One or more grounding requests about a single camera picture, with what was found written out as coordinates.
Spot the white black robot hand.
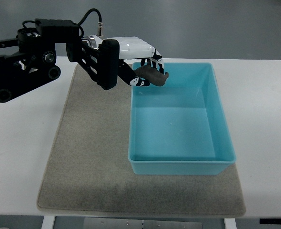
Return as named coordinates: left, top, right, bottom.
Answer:
left=100, top=37, right=166, bottom=87

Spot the brown hippo toy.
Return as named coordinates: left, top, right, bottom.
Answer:
left=134, top=65, right=169, bottom=86

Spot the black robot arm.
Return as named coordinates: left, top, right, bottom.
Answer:
left=0, top=19, right=120, bottom=103

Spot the blue plastic box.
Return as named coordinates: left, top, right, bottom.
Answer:
left=128, top=62, right=236, bottom=175

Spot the grey felt mat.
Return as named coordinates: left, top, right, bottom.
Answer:
left=37, top=66, right=246, bottom=218

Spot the left white table leg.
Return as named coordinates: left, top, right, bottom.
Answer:
left=41, top=216, right=56, bottom=229

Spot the white table leg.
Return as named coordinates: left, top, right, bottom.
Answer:
left=224, top=218, right=237, bottom=229
left=41, top=216, right=56, bottom=229

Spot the right white table leg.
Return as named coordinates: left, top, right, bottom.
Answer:
left=224, top=218, right=237, bottom=229

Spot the black table control panel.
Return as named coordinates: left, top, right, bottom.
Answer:
left=260, top=218, right=281, bottom=225

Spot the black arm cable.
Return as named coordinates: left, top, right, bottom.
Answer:
left=77, top=8, right=104, bottom=37

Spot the grey metal base plate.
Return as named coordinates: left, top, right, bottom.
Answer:
left=83, top=218, right=203, bottom=229

